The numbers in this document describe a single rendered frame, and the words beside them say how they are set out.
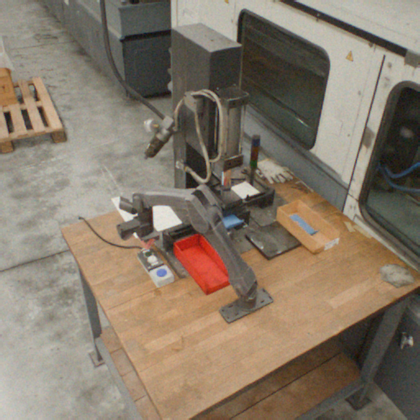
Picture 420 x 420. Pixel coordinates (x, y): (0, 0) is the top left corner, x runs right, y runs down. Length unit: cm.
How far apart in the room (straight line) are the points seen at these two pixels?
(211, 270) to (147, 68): 339
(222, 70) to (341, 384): 153
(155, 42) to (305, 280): 351
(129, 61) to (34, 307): 273
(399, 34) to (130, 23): 325
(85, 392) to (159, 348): 106
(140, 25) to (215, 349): 369
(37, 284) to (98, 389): 86
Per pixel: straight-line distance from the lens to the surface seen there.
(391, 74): 186
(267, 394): 228
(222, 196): 184
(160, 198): 153
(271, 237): 191
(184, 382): 149
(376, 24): 191
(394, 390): 251
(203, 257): 182
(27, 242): 339
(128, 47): 477
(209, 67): 160
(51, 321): 287
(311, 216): 202
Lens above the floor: 219
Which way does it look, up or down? 39 degrees down
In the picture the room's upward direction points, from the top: 2 degrees clockwise
